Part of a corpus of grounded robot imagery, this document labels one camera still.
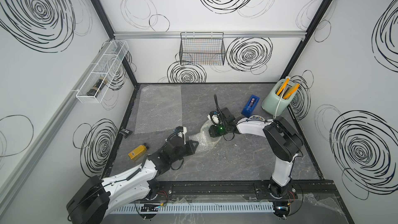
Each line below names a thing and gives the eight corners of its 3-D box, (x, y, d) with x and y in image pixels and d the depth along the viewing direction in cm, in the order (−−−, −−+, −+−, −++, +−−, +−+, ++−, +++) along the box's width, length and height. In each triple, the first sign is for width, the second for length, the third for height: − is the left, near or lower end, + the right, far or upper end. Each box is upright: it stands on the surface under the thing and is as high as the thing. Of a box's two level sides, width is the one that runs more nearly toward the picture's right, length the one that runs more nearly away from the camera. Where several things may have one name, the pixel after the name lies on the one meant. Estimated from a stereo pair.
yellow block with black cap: (133, 162, 84) (130, 159, 81) (129, 156, 87) (126, 153, 83) (150, 149, 89) (148, 146, 85) (147, 144, 91) (144, 140, 88)
